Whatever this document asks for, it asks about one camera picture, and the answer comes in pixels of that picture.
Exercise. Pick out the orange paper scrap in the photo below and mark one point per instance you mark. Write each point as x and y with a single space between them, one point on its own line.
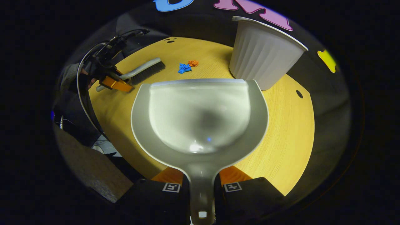
193 62

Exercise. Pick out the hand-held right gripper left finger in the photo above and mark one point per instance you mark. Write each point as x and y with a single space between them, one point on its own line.
147 200

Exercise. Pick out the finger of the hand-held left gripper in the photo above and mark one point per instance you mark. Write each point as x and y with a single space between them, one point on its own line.
117 83

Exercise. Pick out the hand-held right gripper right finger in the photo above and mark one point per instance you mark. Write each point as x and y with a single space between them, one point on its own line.
250 200

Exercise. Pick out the white patterned object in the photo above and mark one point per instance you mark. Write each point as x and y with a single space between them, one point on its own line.
106 147

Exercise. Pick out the grey dustpan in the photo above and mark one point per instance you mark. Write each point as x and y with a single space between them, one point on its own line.
200 118

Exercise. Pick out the blue paper scrap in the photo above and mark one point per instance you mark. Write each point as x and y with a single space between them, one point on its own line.
184 68

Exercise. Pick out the white ribbed garbage bin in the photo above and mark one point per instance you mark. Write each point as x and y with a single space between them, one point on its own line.
262 53

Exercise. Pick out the person's dark clothing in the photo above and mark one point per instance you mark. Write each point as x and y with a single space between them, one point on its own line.
73 118

